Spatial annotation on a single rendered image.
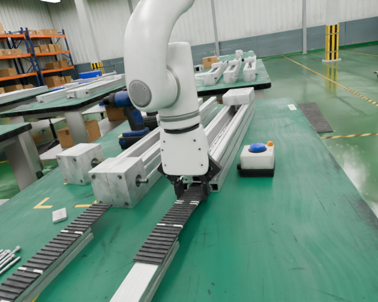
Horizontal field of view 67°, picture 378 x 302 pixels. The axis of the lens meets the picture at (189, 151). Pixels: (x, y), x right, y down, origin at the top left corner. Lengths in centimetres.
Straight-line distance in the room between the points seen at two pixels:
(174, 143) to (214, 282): 27
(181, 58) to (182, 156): 19
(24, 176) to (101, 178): 177
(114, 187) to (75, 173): 24
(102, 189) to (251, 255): 38
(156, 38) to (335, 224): 44
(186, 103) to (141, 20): 16
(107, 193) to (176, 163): 20
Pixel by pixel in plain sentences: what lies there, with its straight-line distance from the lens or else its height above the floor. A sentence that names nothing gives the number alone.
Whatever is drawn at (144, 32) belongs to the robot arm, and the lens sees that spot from 48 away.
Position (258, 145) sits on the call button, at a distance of 74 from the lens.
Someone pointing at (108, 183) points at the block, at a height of 85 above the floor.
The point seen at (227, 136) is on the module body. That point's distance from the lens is 81.
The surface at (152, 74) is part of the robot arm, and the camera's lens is 47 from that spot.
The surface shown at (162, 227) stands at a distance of 54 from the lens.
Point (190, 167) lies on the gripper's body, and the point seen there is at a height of 88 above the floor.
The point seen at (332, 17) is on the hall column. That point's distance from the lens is 1071.
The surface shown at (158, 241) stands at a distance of 51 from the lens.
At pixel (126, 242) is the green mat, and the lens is 59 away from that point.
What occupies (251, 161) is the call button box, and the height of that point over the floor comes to 82.
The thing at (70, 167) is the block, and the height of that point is 84.
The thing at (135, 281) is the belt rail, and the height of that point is 81.
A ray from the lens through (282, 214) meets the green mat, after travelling 60.
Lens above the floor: 111
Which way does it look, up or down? 20 degrees down
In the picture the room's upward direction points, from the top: 9 degrees counter-clockwise
